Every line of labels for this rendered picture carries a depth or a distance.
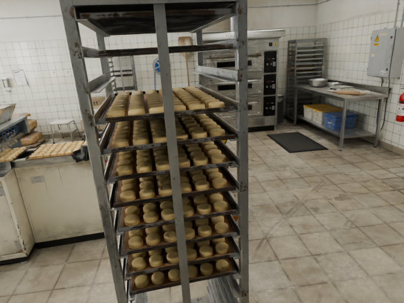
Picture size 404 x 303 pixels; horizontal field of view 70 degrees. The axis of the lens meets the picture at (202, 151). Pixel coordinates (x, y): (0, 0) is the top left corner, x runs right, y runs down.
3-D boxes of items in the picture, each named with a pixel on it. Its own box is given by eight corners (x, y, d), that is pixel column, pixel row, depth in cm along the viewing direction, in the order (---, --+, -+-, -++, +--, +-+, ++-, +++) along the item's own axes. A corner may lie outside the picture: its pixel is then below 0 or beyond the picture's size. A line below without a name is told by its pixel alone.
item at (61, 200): (36, 251, 269) (10, 162, 240) (47, 230, 301) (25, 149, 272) (113, 238, 281) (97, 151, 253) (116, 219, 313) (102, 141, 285)
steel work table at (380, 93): (291, 125, 654) (293, 81, 622) (321, 122, 661) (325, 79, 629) (339, 151, 475) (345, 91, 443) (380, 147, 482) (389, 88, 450)
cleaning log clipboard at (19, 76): (29, 87, 628) (24, 68, 615) (29, 87, 626) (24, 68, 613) (16, 88, 625) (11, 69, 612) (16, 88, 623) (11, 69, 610)
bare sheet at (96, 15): (105, 35, 129) (104, 32, 128) (193, 31, 136) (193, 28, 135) (80, 19, 73) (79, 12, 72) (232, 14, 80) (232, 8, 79)
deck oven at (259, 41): (207, 139, 584) (202, 32, 519) (201, 125, 697) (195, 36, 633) (282, 133, 599) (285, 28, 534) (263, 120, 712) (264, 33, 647)
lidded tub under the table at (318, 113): (310, 120, 590) (311, 107, 582) (332, 118, 595) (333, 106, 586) (319, 124, 554) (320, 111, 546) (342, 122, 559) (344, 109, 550)
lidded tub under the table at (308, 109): (301, 116, 629) (302, 104, 620) (322, 115, 632) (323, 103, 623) (309, 120, 592) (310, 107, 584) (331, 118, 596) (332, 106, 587)
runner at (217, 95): (192, 90, 147) (192, 84, 146) (198, 89, 147) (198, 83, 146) (229, 112, 87) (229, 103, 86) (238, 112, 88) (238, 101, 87)
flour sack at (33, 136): (32, 145, 575) (30, 138, 570) (9, 148, 568) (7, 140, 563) (44, 136, 642) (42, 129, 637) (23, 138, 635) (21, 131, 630)
